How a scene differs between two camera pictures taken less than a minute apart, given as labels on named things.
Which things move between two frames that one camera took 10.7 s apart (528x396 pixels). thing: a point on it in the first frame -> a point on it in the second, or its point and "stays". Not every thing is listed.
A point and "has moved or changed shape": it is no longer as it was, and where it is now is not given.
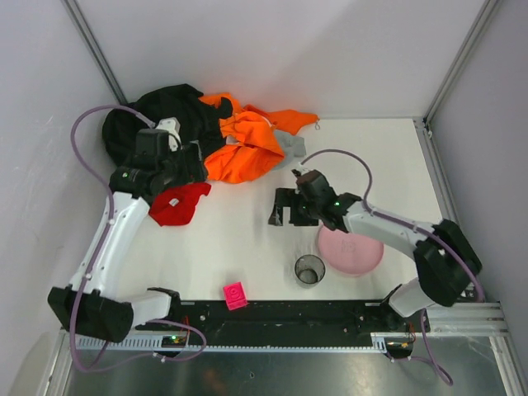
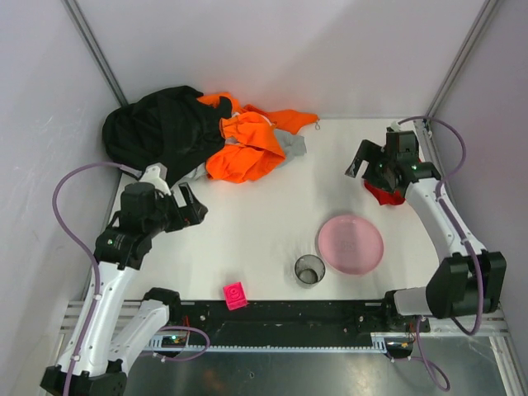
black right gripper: (294, 207) -> (375, 166)
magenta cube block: (235, 296) stays
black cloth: (199, 120) stays
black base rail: (281, 319) stays
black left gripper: (196, 161) -> (177, 210)
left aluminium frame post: (92, 45) stays
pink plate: (348, 252) stays
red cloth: (175, 205) has moved or changed shape
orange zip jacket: (252, 148) stays
